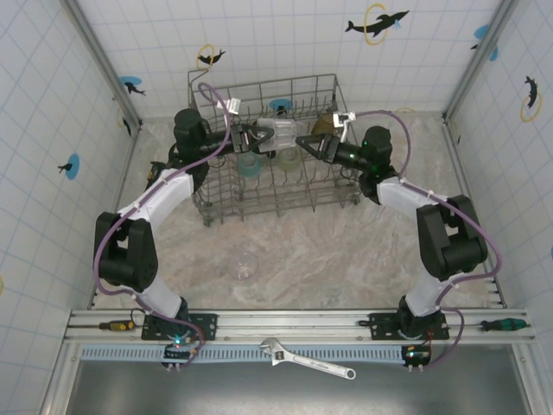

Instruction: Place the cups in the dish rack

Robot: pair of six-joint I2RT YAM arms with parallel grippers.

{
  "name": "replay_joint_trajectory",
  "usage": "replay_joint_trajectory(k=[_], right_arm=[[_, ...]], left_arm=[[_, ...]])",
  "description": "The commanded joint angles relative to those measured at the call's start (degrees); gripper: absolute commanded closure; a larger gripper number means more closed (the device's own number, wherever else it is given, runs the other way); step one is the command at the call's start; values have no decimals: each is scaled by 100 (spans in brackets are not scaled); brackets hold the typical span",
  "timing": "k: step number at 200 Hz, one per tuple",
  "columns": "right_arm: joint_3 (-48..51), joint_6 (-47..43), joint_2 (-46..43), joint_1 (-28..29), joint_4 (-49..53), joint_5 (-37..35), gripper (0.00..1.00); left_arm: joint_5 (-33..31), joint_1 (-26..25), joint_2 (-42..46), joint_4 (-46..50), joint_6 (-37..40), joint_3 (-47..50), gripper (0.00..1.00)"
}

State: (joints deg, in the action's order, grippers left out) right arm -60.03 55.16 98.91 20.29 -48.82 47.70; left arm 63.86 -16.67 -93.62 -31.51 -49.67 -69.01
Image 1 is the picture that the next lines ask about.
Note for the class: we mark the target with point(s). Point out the amber textured plastic cup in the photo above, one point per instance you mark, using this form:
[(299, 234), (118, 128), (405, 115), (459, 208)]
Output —
[(322, 126)]

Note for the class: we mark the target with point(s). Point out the teal textured plastic cup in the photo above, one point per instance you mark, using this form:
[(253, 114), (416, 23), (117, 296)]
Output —
[(249, 170)]

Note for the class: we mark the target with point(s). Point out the clear plastic cup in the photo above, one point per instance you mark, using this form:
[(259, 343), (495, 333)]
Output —
[(285, 132), (242, 270)]

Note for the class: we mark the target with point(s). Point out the pale green textured plastic cup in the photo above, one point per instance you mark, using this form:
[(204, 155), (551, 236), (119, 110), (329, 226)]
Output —
[(288, 164)]

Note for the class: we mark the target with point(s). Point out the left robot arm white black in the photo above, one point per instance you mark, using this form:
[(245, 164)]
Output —
[(164, 190)]

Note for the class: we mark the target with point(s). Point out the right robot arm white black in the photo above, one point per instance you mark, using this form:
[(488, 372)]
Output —
[(402, 194)]

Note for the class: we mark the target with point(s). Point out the silver adjustable wrench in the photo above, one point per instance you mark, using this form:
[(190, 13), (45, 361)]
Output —
[(302, 361)]

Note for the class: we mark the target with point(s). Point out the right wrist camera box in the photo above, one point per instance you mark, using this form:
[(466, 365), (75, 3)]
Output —
[(344, 120)]

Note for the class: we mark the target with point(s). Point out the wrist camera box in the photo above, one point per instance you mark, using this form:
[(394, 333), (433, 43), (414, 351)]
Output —
[(233, 106), (344, 120)]

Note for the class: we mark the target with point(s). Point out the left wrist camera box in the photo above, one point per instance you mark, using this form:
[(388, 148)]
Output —
[(233, 106)]

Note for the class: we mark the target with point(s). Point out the blue oval fish wall decal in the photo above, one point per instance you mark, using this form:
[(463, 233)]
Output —
[(481, 31), (281, 104)]

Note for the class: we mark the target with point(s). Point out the aluminium corner post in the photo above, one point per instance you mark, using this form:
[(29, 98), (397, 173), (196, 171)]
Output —
[(102, 56), (477, 65)]

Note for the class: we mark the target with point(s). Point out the aluminium front rail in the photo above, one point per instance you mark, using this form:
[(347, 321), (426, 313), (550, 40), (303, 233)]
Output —
[(302, 322)]

